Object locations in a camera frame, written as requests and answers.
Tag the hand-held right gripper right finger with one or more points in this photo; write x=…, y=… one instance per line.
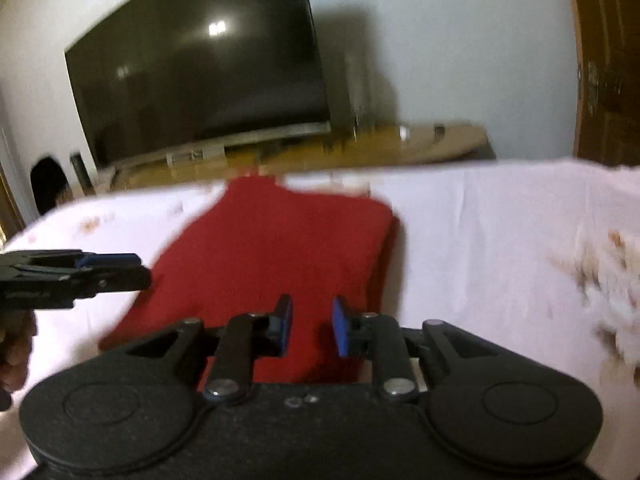
x=341, y=330

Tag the person's left hand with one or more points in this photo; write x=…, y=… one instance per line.
x=17, y=355

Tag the dark cylinder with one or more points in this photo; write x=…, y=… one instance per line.
x=81, y=172

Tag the black television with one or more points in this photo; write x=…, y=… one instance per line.
x=200, y=60

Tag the white floral bedsheet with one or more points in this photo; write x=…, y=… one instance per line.
x=475, y=260

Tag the red cloth garment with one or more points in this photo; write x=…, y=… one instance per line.
x=280, y=250

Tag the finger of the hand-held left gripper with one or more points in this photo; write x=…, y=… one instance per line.
x=125, y=278
x=107, y=260

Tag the silver set-top box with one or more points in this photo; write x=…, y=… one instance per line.
x=195, y=156

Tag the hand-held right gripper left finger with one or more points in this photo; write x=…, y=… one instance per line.
x=286, y=327

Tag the wooden television stand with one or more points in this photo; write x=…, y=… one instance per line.
x=350, y=152

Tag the dark rounded object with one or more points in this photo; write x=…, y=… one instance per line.
x=47, y=185

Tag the wooden door frame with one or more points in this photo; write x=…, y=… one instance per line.
x=9, y=205

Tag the wooden door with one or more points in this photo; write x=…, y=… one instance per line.
x=607, y=60

